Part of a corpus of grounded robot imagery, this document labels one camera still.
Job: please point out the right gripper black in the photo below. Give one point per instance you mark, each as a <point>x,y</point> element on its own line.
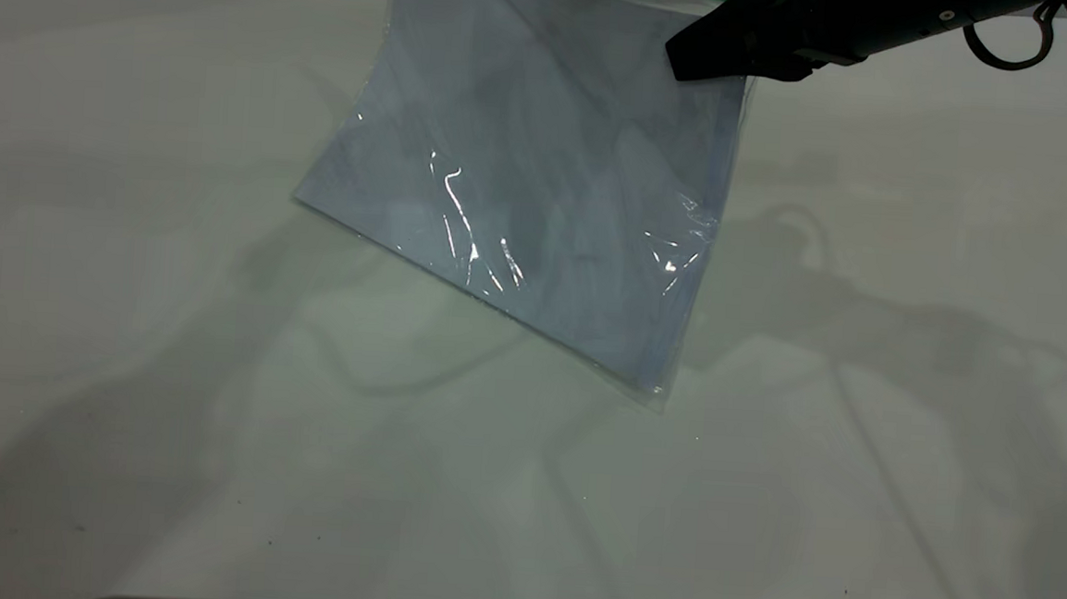
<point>884,25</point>

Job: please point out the clear zip bag green zipper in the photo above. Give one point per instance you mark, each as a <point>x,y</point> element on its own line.
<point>524,151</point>

